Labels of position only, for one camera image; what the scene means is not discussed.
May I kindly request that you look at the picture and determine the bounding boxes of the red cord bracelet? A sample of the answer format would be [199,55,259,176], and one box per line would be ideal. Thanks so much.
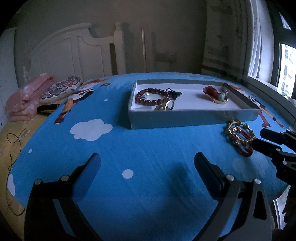
[232,126,254,158]

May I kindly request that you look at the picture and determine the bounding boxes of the gold link bracelet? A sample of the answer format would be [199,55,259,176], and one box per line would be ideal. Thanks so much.
[224,119,257,149]

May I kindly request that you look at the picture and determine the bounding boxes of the jade pendant with pink tassel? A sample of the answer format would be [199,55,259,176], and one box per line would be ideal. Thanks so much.
[203,85,228,104]

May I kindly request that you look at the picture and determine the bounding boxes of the dark red bead bracelet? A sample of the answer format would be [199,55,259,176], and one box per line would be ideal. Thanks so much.
[134,87,183,107]

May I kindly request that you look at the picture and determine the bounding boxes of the grey shallow jewelry box tray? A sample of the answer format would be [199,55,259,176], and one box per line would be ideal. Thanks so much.
[128,79,259,130]

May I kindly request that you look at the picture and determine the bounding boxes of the white window curtain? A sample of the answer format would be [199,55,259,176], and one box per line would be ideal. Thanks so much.
[246,1,274,83]

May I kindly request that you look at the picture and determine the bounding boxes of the yellow bed sheet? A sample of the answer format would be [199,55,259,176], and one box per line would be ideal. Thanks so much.
[1,115,47,240]

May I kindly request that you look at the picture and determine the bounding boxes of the blue cartoon bed sheet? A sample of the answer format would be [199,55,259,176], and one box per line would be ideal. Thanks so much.
[11,73,286,240]

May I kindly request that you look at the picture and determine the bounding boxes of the pink folded blanket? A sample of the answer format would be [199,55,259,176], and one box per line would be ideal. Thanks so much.
[5,73,55,123]

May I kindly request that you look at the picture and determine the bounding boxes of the patterned round cushion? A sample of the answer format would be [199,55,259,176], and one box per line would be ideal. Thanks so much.
[39,76,82,104]

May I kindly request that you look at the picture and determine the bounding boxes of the white wooden headboard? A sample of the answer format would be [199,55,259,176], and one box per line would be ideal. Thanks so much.
[23,22,126,82]

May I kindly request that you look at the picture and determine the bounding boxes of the gold bangle ring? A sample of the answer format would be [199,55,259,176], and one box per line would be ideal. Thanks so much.
[209,94,229,105]

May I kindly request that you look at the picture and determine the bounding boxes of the thin black cable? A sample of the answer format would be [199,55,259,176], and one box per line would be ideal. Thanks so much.
[5,128,27,217]

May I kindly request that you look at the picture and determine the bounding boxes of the silver gold ring clip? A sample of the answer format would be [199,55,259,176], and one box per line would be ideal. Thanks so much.
[154,100,175,111]

